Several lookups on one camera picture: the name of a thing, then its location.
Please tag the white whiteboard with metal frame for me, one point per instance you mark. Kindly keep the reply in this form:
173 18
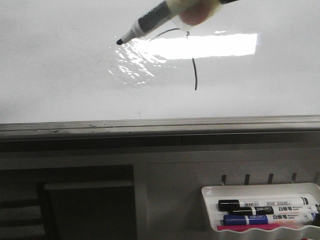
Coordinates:
254 65

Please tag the taped black whiteboard marker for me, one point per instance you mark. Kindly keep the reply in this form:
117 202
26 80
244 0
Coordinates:
185 13

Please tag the black capped marker top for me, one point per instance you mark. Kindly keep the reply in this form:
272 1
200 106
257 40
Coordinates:
229 204

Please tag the blue capped whiteboard marker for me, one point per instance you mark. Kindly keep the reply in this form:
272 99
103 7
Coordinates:
297 218

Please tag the pink flat eraser strip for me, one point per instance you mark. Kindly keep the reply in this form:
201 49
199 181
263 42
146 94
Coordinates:
242 228

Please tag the black capped marker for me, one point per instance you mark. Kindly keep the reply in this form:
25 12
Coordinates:
229 204
275 210

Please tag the white plastic marker tray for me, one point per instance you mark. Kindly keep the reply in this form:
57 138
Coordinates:
213 217

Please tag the black capped marker middle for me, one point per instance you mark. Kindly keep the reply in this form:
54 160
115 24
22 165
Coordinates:
275 210

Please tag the dark rectangular box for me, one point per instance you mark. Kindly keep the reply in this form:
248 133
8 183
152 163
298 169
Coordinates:
103 210

